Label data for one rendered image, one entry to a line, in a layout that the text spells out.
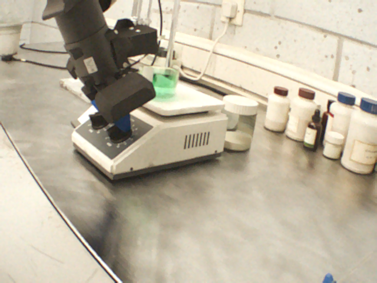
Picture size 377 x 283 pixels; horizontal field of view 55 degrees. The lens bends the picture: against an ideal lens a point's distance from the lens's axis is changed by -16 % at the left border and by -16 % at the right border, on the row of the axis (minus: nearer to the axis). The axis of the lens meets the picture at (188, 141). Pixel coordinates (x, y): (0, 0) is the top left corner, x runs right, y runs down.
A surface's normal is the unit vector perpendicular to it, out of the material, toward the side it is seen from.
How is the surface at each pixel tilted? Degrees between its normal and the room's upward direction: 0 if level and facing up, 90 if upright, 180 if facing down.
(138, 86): 57
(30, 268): 0
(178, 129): 90
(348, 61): 90
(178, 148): 90
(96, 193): 0
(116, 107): 95
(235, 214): 0
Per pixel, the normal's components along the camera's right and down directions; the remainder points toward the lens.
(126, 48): 0.37, 0.10
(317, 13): -0.78, 0.12
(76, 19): 0.24, 0.58
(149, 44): 0.54, 0.42
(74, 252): 0.13, -0.93
